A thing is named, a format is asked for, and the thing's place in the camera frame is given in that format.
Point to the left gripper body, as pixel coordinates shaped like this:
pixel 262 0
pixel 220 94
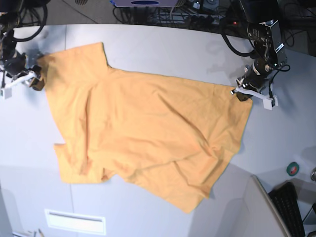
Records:
pixel 255 76

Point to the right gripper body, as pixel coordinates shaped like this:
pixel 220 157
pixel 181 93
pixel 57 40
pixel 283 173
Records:
pixel 15 65

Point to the yellow orange t-shirt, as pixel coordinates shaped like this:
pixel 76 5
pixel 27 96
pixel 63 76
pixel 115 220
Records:
pixel 173 137

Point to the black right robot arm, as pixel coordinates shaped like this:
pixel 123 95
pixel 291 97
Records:
pixel 10 19

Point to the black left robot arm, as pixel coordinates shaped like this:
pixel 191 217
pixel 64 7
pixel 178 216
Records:
pixel 259 20

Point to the green tape roll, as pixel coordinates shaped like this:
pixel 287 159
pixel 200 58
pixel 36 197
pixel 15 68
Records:
pixel 293 169

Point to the metal knob at edge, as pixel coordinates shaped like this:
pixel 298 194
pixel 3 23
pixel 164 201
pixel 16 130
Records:
pixel 313 175

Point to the black keyboard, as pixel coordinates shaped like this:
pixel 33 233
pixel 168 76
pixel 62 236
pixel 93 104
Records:
pixel 284 199

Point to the white partition panel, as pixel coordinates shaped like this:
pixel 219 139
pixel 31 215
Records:
pixel 238 206

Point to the white rectangular table inset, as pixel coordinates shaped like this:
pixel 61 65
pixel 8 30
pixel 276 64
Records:
pixel 86 224

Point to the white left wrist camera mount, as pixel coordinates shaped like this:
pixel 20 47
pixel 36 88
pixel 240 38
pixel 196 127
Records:
pixel 268 102

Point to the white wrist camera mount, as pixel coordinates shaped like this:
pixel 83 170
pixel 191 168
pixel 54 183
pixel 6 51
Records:
pixel 7 83
pixel 268 102

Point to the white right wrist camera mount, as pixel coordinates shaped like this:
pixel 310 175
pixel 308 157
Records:
pixel 7 83

